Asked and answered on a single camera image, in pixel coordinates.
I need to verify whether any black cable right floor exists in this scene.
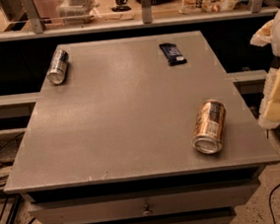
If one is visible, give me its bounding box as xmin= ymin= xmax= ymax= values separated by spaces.
xmin=264 ymin=161 xmax=280 ymax=224

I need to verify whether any silver blue can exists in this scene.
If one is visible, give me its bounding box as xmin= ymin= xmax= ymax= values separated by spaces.
xmin=46 ymin=49 xmax=69 ymax=85

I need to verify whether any clear plastic container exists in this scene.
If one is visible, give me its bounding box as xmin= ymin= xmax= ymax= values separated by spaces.
xmin=57 ymin=0 xmax=96 ymax=26

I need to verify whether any dark blue snack bar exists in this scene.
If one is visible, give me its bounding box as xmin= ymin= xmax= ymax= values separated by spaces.
xmin=160 ymin=42 xmax=186 ymax=66

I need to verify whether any orange soda can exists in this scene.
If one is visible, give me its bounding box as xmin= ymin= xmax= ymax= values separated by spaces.
xmin=192 ymin=99 xmax=227 ymax=154

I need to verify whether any grey drawer cabinet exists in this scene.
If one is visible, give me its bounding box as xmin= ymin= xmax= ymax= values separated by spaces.
xmin=6 ymin=32 xmax=278 ymax=224

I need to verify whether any grey metal shelf rail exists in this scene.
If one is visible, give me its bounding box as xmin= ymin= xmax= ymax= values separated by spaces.
xmin=0 ymin=0 xmax=280 ymax=41

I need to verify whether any upper grey drawer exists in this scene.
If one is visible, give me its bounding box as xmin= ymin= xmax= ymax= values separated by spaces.
xmin=30 ymin=180 xmax=260 ymax=224

